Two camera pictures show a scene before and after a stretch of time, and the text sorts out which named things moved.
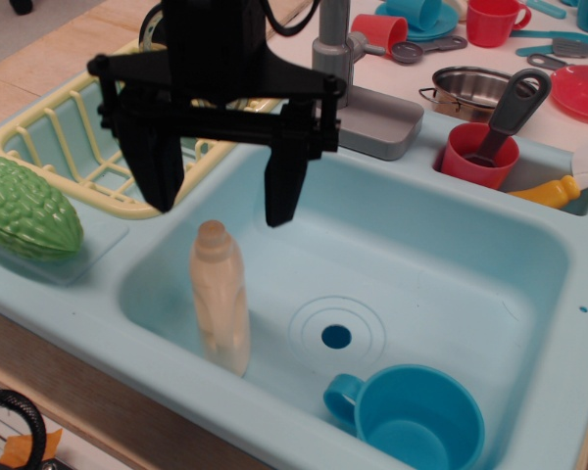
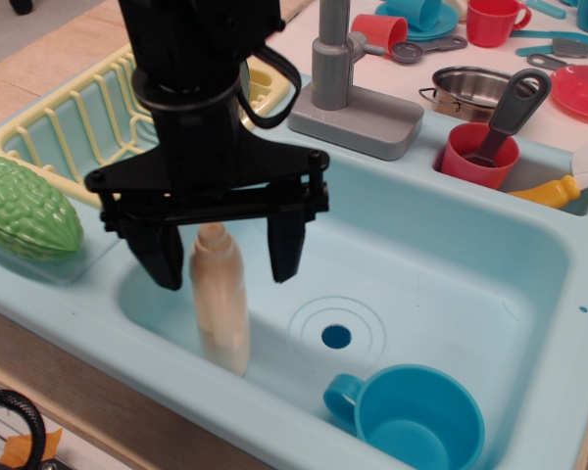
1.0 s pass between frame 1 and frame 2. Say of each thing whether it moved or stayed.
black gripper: moved
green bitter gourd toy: stayed
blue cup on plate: stayed
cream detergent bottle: stayed
